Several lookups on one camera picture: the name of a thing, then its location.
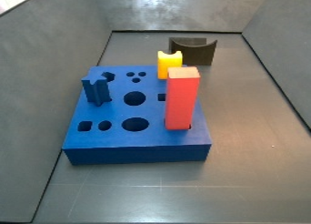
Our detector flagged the tall red square prism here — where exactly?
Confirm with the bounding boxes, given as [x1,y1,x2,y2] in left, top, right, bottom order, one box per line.
[166,66,200,130]

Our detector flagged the blue shape sorter block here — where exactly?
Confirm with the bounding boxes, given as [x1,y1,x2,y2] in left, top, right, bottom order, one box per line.
[61,66,211,165]

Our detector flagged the blue star prism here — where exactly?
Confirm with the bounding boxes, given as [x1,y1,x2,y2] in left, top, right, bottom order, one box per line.
[81,75,112,107]

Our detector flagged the yellow notched block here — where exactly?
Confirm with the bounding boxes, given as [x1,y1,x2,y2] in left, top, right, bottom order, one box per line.
[158,51,183,79]

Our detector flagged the black curved holder stand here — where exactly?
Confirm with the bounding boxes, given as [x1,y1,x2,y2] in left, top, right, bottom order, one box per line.
[170,37,218,66]

